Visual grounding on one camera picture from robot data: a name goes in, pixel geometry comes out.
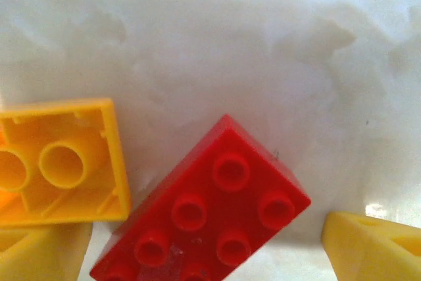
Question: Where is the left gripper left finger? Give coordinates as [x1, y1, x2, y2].
[0, 221, 93, 281]

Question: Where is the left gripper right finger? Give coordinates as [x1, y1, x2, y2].
[321, 211, 421, 281]

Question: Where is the orange-yellow long lego brick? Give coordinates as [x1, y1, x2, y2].
[0, 97, 133, 229]

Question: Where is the red rectangular lego brick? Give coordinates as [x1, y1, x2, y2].
[89, 113, 312, 281]

